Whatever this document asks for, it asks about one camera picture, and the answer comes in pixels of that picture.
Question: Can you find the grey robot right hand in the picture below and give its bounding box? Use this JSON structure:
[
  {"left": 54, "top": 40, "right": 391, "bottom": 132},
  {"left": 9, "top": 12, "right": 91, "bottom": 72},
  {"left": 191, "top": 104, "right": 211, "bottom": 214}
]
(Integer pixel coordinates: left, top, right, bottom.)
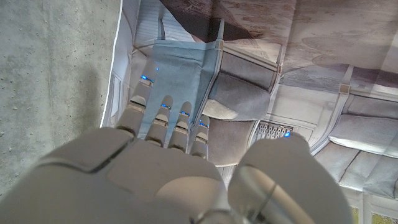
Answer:
[{"left": 0, "top": 60, "right": 355, "bottom": 224}]

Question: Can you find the printed room backdrop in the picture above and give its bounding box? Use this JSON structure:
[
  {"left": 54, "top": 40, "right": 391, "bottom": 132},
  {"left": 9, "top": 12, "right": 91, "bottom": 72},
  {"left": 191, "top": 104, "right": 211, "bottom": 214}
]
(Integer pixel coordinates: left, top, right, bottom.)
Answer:
[{"left": 99, "top": 0, "right": 398, "bottom": 224}]

